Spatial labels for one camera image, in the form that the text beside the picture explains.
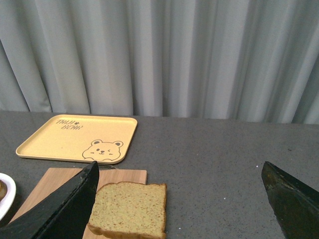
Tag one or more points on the grey curtain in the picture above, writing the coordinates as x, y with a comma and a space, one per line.
251, 60

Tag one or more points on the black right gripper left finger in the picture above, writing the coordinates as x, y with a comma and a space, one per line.
63, 214

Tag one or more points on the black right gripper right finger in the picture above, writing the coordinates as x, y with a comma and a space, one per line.
295, 204

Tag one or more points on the wooden cutting board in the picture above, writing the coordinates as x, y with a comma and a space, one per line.
56, 177

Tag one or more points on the bread slice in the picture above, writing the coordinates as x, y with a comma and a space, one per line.
3, 190
128, 210

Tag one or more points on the white round plate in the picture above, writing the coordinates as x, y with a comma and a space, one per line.
7, 201

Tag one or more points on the yellow bear tray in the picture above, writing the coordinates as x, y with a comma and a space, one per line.
81, 139

